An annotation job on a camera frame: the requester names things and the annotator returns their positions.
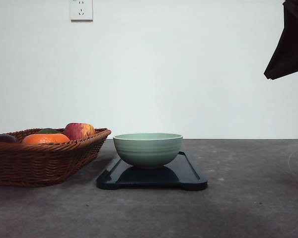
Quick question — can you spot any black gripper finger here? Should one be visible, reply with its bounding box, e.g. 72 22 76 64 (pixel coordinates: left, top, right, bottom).
264 0 298 79

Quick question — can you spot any brown wicker basket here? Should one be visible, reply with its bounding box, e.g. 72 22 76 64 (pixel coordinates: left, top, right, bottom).
0 128 111 187

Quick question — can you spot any green ceramic bowl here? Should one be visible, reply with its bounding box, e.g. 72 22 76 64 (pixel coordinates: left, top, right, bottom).
113 133 183 167

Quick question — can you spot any dark purple fruit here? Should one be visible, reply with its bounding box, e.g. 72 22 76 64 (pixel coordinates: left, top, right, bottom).
0 134 17 143

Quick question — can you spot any green avocado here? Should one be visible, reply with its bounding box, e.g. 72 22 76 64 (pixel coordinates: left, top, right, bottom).
37 128 59 133

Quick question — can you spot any white wall socket left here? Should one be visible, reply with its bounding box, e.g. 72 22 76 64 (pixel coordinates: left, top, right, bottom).
70 0 93 23

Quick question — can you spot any orange tangerine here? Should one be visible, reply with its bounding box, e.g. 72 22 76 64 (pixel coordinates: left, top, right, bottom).
21 133 70 144

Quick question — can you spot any red yellow apple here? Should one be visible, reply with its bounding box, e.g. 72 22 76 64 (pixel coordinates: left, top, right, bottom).
64 122 95 140

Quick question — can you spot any dark rectangular tray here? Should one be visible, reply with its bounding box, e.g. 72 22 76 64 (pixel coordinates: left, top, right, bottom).
96 151 208 190

